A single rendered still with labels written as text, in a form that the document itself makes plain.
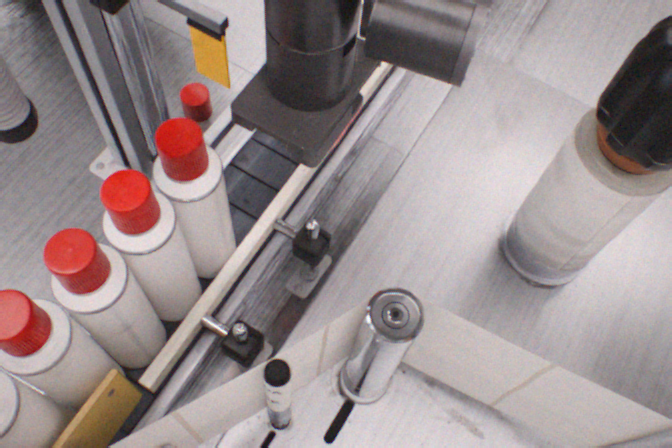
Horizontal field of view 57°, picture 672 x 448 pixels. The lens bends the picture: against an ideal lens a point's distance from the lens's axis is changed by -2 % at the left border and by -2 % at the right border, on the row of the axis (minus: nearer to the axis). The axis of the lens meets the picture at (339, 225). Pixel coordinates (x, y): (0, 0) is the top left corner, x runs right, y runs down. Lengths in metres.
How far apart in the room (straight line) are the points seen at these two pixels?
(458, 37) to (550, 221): 0.26
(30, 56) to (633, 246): 0.73
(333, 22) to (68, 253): 0.21
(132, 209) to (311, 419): 0.26
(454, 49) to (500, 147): 0.38
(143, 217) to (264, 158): 0.26
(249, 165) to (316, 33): 0.32
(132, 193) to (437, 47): 0.21
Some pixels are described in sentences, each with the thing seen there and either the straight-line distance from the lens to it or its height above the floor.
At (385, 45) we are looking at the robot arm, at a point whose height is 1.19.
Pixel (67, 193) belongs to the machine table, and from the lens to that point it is 0.75.
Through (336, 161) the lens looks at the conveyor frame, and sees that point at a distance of 0.67.
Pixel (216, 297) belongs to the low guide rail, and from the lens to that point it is 0.57.
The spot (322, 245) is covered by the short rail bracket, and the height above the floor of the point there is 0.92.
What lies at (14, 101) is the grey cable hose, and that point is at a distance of 0.46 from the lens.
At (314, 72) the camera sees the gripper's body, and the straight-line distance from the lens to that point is 0.39.
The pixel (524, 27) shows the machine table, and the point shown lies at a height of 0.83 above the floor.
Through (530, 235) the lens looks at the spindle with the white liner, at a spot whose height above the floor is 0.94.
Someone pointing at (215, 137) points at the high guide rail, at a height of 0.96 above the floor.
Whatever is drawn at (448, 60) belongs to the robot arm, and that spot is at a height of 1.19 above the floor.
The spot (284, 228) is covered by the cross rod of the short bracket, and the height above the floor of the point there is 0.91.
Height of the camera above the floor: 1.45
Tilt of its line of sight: 63 degrees down
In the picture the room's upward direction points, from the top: 10 degrees clockwise
